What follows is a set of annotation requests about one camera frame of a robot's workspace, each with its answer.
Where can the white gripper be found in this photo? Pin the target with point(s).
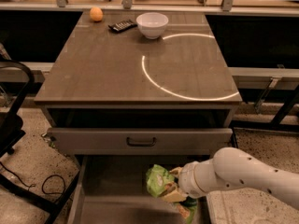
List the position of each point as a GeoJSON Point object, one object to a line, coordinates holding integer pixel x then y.
{"type": "Point", "coordinates": [188, 180]}

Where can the green rice chip bag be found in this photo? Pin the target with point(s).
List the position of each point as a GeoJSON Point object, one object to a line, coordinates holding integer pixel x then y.
{"type": "Point", "coordinates": [157, 178]}

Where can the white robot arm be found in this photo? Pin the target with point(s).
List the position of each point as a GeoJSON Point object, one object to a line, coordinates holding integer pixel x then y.
{"type": "Point", "coordinates": [229, 169]}

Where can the open middle drawer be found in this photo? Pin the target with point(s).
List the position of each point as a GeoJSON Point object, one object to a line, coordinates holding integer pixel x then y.
{"type": "Point", "coordinates": [113, 190]}

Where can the grey top drawer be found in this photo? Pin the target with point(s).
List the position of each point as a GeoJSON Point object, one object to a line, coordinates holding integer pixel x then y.
{"type": "Point", "coordinates": [98, 141]}

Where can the grey drawer cabinet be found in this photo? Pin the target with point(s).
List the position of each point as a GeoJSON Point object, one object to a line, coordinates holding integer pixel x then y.
{"type": "Point", "coordinates": [126, 81]}

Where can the white bowl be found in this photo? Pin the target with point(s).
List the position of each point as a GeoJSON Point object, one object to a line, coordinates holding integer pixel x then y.
{"type": "Point", "coordinates": [152, 24]}

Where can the black remote control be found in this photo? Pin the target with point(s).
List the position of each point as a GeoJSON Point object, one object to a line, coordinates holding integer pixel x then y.
{"type": "Point", "coordinates": [122, 26]}

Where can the orange fruit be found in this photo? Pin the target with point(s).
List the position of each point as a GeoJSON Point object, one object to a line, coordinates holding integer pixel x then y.
{"type": "Point", "coordinates": [96, 14]}

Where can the black chair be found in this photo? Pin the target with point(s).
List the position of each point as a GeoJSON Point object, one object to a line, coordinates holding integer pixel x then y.
{"type": "Point", "coordinates": [10, 133]}

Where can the grey metal railing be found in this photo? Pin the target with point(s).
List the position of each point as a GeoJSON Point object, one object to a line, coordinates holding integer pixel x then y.
{"type": "Point", "coordinates": [149, 3]}

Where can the black table frame leg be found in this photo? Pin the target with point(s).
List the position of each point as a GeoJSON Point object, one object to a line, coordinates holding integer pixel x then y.
{"type": "Point", "coordinates": [275, 124]}

